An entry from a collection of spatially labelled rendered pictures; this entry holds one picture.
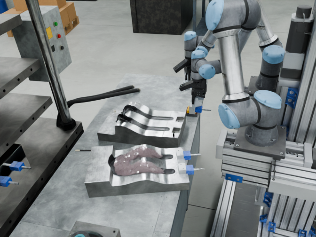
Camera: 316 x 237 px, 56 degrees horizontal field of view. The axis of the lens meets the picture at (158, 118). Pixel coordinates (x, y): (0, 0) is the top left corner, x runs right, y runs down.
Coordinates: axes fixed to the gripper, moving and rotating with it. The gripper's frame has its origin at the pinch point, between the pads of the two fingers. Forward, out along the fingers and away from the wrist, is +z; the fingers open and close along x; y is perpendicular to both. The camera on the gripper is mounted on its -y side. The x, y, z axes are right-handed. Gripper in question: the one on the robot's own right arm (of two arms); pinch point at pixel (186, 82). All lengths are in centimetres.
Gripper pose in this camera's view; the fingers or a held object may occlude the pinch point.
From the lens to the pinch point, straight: 209.5
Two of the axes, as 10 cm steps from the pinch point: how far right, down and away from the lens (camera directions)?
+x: -2.2, -5.6, 8.0
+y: 9.7, -1.7, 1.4
